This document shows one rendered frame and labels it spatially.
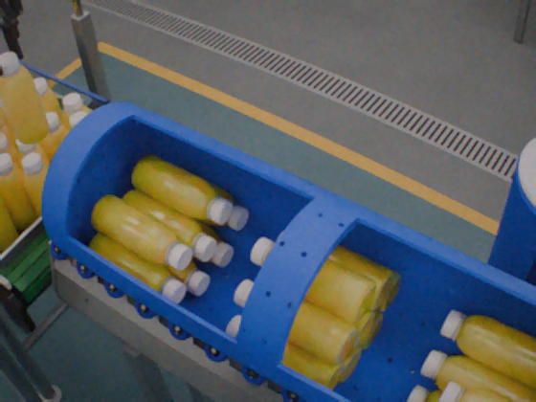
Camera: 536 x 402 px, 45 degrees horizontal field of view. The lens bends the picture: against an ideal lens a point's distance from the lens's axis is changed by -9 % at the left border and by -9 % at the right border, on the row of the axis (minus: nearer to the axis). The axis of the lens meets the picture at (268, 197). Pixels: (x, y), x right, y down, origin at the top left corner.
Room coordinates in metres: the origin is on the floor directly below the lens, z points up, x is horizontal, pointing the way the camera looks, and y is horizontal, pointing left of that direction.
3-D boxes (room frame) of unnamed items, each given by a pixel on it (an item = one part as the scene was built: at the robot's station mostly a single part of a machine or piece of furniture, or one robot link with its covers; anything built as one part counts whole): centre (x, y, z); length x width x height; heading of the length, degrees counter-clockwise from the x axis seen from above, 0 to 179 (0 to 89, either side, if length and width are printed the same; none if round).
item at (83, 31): (1.38, 0.41, 0.55); 0.04 x 0.04 x 1.10; 52
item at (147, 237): (0.70, 0.21, 1.09); 0.16 x 0.07 x 0.07; 52
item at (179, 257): (0.64, 0.14, 1.09); 0.04 x 0.02 x 0.04; 142
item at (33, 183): (0.91, 0.44, 0.98); 0.07 x 0.07 x 0.16
